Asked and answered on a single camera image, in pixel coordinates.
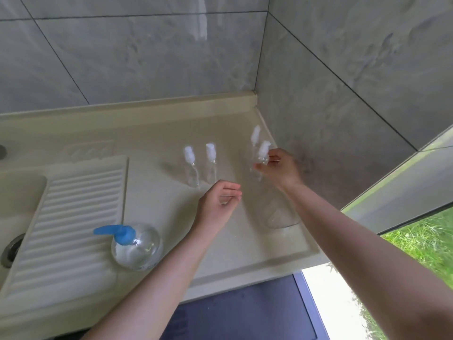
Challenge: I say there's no person's right hand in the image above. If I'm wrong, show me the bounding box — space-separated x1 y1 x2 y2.
254 148 305 192

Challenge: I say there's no person's left hand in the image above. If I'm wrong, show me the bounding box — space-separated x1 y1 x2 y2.
194 179 243 238

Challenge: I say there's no clear hand sanitizer pump bottle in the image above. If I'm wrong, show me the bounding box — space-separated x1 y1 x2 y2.
93 222 163 272

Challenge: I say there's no person's left forearm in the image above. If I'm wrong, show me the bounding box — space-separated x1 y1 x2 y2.
81 226 213 340

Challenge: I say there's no person's right forearm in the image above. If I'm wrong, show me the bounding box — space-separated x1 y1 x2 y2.
283 184 453 340

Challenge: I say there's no cream sink with washboard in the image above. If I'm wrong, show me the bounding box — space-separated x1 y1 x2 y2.
0 92 332 340

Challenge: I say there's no grey washing machine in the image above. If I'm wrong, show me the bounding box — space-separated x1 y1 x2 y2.
159 272 330 340

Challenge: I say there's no glass window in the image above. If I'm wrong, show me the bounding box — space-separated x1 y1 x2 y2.
304 125 453 340

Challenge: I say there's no steel sink drain strainer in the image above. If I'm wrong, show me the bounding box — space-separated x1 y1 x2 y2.
0 232 26 269

